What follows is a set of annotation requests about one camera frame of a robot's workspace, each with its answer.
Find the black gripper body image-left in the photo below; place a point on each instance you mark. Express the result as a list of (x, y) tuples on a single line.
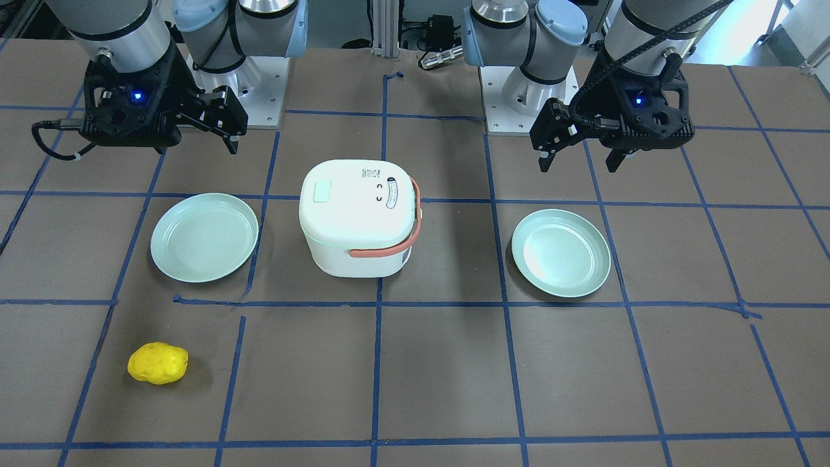
[(183, 89)]

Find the green plate image-right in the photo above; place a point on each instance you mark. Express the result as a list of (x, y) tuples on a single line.
[(561, 253)]

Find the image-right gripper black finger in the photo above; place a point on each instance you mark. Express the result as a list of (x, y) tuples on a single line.
[(546, 157), (615, 159)]

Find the white rice cooker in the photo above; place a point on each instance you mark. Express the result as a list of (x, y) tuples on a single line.
[(360, 218)]

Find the yellow toy potato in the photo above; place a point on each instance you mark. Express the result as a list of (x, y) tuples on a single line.
[(158, 363)]

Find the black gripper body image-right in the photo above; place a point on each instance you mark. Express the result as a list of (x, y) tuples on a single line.
[(599, 91)]

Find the green plate image-left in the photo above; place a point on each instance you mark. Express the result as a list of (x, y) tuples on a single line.
[(204, 238)]

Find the left-image gripper black finger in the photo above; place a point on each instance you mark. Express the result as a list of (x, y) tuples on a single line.
[(232, 144)]

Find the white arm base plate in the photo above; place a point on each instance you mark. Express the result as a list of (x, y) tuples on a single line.
[(512, 102), (260, 85)]

